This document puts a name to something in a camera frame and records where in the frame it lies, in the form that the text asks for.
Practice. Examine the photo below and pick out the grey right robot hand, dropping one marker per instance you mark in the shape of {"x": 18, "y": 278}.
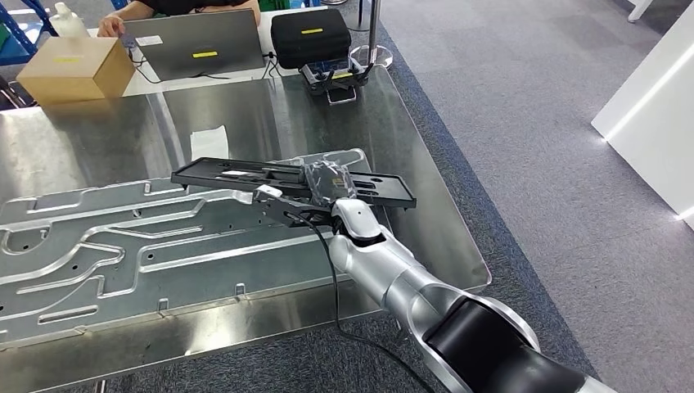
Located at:
{"x": 328, "y": 182}

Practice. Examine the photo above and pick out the person's hand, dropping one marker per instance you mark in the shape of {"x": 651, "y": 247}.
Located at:
{"x": 111, "y": 26}

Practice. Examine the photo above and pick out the long black plastic part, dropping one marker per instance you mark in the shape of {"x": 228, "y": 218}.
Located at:
{"x": 217, "y": 173}

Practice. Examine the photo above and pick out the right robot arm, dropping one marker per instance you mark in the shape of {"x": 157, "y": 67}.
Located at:
{"x": 390, "y": 271}

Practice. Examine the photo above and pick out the stainless steel workbench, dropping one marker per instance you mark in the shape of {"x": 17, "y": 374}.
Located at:
{"x": 271, "y": 114}

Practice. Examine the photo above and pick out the blue metal shelf rack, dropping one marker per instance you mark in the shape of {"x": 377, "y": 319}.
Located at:
{"x": 16, "y": 32}

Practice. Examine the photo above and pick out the white plastic bottle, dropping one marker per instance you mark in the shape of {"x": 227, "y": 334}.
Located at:
{"x": 68, "y": 24}

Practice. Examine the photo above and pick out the brown cardboard box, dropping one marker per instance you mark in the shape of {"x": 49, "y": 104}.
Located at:
{"x": 70, "y": 81}

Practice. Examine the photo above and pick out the person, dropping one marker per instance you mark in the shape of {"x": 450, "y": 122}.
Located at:
{"x": 179, "y": 4}

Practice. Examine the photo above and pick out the black remote controller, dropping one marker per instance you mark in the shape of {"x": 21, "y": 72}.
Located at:
{"x": 325, "y": 76}

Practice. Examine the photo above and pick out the grey laptop with yellow sticker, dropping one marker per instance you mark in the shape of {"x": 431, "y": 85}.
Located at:
{"x": 217, "y": 38}

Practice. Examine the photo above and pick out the white paper sheet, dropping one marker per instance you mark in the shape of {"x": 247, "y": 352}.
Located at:
{"x": 209, "y": 144}

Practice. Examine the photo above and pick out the black case with yellow sticker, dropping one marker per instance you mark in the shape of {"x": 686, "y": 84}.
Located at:
{"x": 309, "y": 46}

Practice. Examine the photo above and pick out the stamped galvanized metal plate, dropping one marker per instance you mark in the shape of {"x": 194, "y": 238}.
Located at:
{"x": 190, "y": 244}

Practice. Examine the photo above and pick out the metal pole stand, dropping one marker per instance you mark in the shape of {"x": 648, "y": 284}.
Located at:
{"x": 374, "y": 21}

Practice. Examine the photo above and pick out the white panel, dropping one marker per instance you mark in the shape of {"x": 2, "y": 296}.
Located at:
{"x": 650, "y": 125}

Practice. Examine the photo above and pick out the white furniture leg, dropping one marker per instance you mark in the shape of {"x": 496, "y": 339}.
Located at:
{"x": 640, "y": 10}

